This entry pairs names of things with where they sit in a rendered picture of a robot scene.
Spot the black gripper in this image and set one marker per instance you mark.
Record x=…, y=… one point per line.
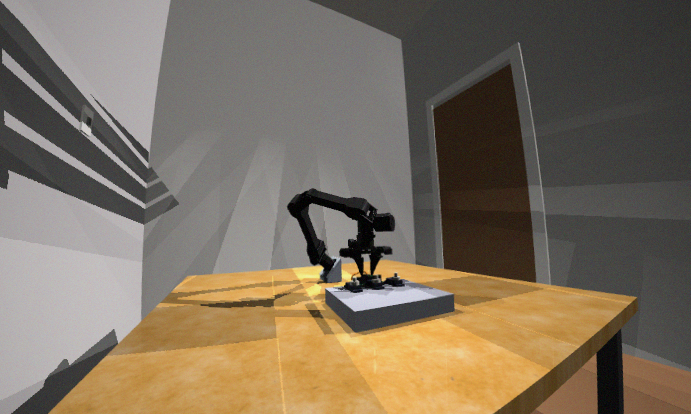
x=366, y=242

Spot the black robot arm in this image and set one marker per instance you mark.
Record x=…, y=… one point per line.
x=355, y=208

